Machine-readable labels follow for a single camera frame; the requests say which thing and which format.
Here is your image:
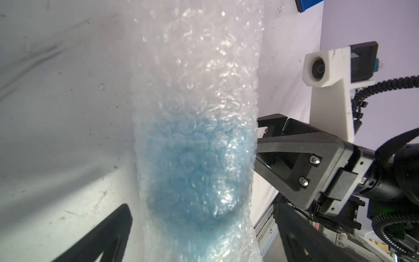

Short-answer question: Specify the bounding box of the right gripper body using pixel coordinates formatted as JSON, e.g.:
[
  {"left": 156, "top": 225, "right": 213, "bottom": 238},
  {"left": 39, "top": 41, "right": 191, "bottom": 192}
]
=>
[{"left": 255, "top": 114, "right": 374, "bottom": 217}]

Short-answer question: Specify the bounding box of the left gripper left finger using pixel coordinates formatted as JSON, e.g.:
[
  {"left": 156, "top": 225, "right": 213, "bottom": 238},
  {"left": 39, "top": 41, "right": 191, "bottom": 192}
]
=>
[{"left": 54, "top": 204, "right": 133, "bottom": 262}]

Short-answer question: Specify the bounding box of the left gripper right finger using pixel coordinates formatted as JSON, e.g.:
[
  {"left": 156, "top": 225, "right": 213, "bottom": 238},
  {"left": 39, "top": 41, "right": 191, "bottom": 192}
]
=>
[{"left": 273, "top": 194, "right": 359, "bottom": 262}]

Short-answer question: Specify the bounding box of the blue plastic wine glass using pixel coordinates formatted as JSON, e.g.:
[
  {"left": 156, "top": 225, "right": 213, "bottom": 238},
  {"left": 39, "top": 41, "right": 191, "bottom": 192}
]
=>
[{"left": 135, "top": 119, "right": 261, "bottom": 262}]

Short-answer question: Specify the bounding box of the clear bubble wrap sheet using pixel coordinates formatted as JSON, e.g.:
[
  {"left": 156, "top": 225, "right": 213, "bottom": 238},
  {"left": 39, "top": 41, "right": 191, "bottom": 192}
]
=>
[{"left": 125, "top": 0, "right": 264, "bottom": 262}]

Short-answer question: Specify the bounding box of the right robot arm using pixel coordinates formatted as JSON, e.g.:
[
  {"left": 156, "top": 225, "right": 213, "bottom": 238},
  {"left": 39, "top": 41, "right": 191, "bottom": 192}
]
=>
[{"left": 255, "top": 114, "right": 419, "bottom": 262}]

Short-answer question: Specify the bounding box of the blue tape dispenser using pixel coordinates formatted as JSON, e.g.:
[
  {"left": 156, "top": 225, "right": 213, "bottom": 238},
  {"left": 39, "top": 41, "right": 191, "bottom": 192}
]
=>
[{"left": 295, "top": 0, "right": 324, "bottom": 13}]

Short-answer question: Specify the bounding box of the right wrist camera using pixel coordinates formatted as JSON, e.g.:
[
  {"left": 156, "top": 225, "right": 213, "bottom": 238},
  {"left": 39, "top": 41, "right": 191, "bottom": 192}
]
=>
[{"left": 302, "top": 41, "right": 379, "bottom": 143}]

